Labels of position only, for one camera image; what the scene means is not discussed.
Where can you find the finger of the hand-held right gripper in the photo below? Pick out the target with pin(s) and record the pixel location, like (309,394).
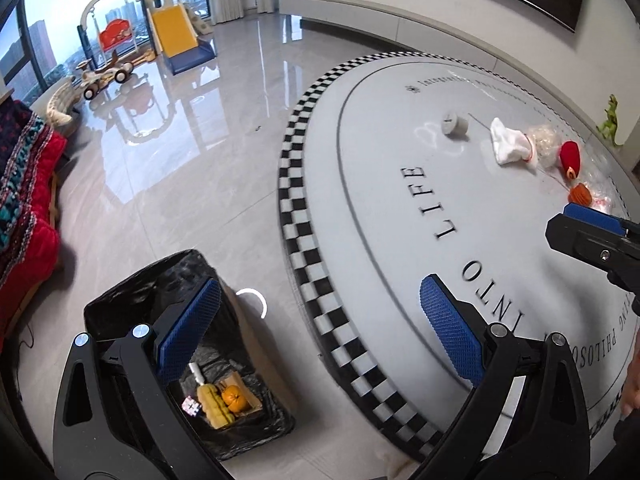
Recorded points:
(582,242)
(595,217)

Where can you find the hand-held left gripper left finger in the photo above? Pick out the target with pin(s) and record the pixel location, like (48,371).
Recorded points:
(192,325)

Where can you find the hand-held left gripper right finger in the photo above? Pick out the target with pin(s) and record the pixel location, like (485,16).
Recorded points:
(450,330)

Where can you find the clear red-printed plastic wrapper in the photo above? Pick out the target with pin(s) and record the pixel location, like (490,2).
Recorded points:
(602,195)

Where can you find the orange knit pouch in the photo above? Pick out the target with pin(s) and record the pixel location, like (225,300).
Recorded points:
(580,193)

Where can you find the black-lined trash bin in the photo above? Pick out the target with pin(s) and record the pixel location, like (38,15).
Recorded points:
(150,280)

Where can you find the red knit pouch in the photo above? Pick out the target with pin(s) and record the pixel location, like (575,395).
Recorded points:
(571,157)

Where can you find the clear plastic bag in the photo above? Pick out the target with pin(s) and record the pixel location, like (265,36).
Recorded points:
(545,142)

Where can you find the white sock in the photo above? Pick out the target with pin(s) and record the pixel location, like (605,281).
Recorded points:
(507,146)

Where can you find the grey cylinder cap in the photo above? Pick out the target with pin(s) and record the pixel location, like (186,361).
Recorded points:
(455,125)

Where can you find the small white bottle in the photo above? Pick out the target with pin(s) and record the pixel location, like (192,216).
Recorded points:
(197,372)

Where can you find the pink white toy cube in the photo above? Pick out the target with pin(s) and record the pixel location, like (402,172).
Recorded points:
(190,405)

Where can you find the orange tangerine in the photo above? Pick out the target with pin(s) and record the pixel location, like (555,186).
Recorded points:
(235,396)

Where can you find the yellow toy corn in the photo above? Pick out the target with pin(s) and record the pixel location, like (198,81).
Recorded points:
(215,405)

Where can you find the green toy dinosaur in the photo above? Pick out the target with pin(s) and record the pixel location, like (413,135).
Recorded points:
(610,120)

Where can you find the brown cardboard piece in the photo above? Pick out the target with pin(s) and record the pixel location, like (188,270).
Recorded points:
(254,402)

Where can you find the red quilted blanket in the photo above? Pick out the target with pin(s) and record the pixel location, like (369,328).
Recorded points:
(25,240)

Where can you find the dark patterned knit blanket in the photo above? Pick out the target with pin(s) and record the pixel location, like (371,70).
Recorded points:
(20,150)

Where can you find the beige pet bed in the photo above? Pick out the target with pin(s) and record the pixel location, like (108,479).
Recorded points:
(60,105)

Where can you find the beige toy ride-on car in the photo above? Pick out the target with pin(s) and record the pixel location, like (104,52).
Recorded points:
(107,77)

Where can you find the yellow children's slide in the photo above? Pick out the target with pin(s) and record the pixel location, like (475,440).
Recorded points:
(175,35)

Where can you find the red children's swing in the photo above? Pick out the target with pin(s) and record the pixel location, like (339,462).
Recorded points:
(115,32)

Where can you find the white toy climber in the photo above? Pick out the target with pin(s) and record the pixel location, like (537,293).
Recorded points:
(200,17)

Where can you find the white low wall cabinet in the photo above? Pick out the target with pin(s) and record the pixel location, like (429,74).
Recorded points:
(400,27)

